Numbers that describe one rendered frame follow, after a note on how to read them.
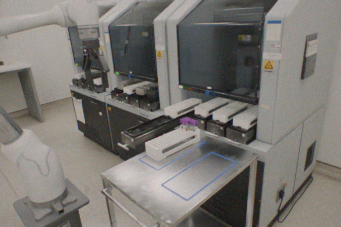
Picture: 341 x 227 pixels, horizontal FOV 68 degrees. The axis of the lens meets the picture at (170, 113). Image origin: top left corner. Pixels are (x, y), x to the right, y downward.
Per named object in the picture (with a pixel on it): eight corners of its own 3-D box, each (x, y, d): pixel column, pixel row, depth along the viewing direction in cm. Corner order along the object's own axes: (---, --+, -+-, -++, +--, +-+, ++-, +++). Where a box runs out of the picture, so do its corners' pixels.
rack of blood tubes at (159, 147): (188, 134, 146) (187, 124, 143) (200, 140, 138) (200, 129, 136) (145, 153, 128) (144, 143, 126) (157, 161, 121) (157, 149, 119)
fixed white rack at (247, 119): (256, 113, 174) (257, 104, 172) (270, 116, 167) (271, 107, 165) (232, 126, 155) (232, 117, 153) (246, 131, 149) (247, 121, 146)
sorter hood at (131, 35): (154, 65, 275) (148, 1, 252) (197, 71, 234) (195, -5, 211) (113, 74, 243) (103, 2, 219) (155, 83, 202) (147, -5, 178)
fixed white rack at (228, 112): (237, 108, 185) (237, 100, 182) (249, 111, 178) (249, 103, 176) (212, 120, 166) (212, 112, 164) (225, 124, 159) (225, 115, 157)
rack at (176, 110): (192, 105, 196) (192, 97, 194) (202, 107, 190) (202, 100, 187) (164, 116, 178) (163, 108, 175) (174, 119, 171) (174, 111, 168)
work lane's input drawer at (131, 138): (193, 111, 202) (193, 100, 199) (207, 115, 193) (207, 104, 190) (116, 145, 156) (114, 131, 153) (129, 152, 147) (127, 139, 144)
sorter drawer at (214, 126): (258, 103, 211) (258, 93, 207) (274, 107, 201) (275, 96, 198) (202, 133, 165) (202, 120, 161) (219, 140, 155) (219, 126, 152)
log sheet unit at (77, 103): (76, 119, 330) (71, 93, 316) (86, 125, 311) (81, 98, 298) (74, 120, 328) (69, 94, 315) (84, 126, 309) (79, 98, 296)
